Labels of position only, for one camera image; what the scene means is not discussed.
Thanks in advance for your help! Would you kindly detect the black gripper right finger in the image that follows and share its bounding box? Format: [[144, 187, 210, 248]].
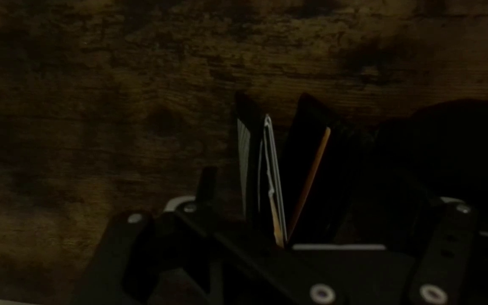
[[326, 168, 483, 305]]

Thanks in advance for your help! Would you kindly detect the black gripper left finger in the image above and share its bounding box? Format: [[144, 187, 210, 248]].
[[73, 167, 314, 305]]

